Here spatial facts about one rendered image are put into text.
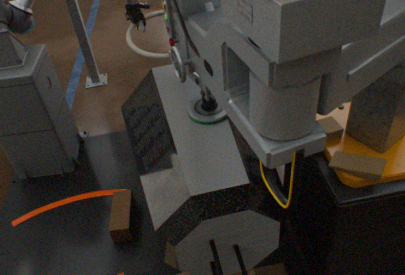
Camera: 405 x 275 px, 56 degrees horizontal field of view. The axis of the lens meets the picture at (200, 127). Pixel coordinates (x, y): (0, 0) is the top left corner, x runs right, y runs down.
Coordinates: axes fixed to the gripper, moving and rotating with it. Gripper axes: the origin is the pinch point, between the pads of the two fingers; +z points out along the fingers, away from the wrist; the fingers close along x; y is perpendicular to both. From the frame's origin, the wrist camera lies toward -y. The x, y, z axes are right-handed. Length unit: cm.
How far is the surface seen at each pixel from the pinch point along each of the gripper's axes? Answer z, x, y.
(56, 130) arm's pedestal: 50, -26, 68
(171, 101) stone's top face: 2, 58, 39
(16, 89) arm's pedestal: 13, -36, 75
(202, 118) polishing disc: -4, 83, 44
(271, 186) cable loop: -17, 132, 67
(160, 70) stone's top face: 5.3, 33.1, 20.3
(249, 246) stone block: 24, 129, 73
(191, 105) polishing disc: -2, 72, 38
